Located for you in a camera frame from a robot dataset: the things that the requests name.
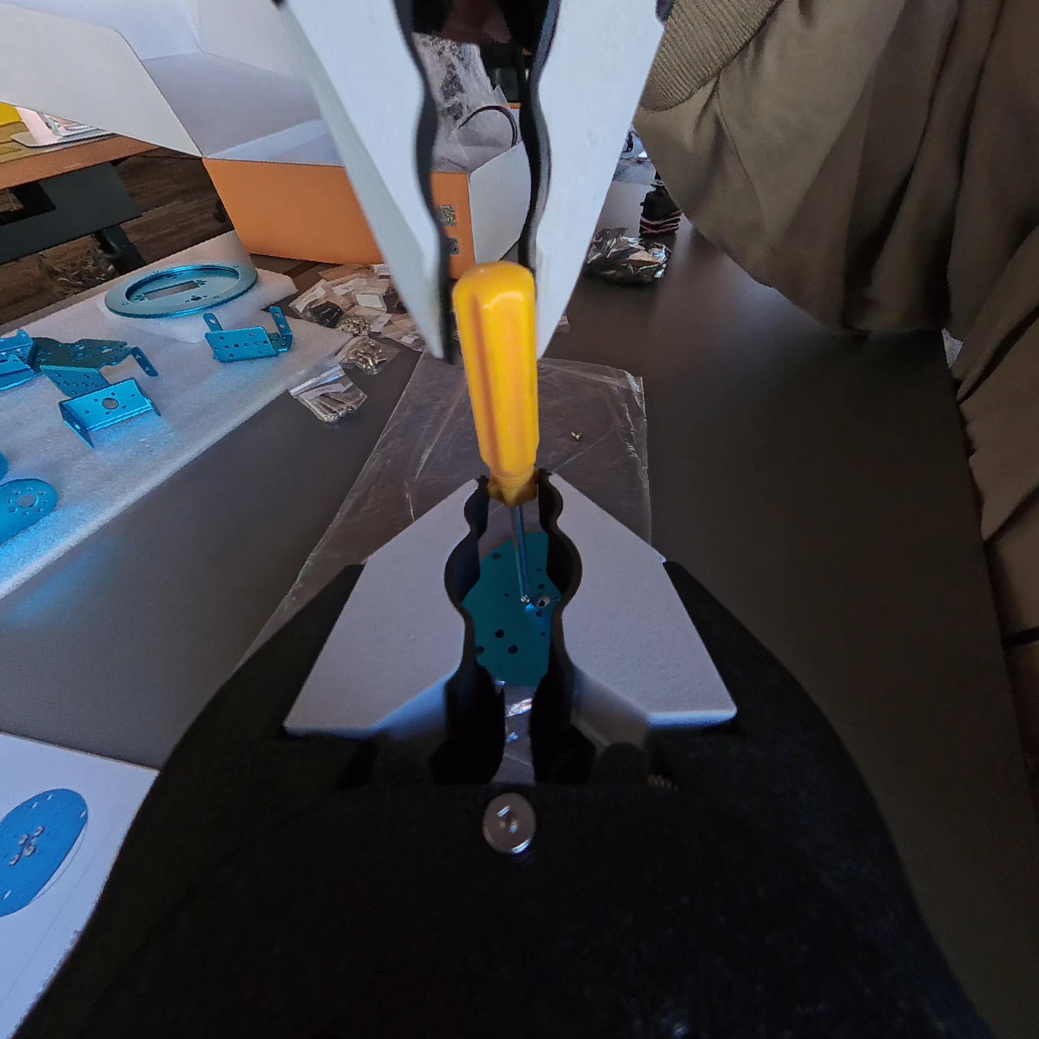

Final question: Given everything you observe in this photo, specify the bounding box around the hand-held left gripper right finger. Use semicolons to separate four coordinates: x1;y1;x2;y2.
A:
537;472;739;745

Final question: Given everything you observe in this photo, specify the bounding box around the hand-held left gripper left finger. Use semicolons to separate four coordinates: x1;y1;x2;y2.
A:
284;479;490;740

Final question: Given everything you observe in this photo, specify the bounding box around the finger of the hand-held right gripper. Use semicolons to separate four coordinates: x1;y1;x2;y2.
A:
280;0;456;364
518;0;667;352

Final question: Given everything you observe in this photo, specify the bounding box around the blue round metal plate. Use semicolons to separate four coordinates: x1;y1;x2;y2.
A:
461;536;567;688

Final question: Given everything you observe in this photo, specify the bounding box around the orange handled screwdriver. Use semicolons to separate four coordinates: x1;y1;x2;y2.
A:
452;261;541;607

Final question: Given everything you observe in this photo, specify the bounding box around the person's right forearm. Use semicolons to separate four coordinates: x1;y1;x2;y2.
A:
632;0;1039;336

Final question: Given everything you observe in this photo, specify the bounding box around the orange white cardboard box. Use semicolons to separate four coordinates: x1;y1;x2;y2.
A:
0;0;534;282

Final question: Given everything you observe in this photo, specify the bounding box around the black red servo stack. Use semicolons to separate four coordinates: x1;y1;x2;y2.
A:
639;173;683;237

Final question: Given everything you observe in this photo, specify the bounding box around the bubble wrapped black item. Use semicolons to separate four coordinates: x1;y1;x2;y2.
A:
416;31;524;154

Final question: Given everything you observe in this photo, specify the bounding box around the crumpled foil bag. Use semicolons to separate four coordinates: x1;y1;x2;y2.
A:
585;226;674;286

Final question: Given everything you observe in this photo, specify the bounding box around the pile of small parts bags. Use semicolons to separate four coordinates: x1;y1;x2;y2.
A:
288;258;429;378

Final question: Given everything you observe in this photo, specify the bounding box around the clear plastic bag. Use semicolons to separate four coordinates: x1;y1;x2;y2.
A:
239;353;654;782

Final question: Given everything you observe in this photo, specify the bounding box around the white foam sheet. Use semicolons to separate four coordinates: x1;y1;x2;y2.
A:
0;231;360;603

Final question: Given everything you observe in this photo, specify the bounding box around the assembly guide booklet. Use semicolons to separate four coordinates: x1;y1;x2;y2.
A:
0;733;160;1034

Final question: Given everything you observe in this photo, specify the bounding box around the blue perforated metal bracket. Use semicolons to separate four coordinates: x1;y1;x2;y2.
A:
202;306;295;363

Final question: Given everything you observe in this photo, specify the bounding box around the large blue metal ring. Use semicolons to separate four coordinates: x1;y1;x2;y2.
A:
104;261;260;320

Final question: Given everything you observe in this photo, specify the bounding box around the small blue metal bracket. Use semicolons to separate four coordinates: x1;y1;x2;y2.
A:
57;377;162;448

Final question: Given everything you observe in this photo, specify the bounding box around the blue flat angled bracket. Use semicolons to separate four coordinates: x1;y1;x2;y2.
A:
32;335;160;400

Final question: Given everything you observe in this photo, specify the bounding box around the blue U-shaped metal bracket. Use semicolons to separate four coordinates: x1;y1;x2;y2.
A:
0;477;63;547

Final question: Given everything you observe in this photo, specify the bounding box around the short blue metal bracket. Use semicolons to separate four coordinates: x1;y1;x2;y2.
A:
0;328;38;392

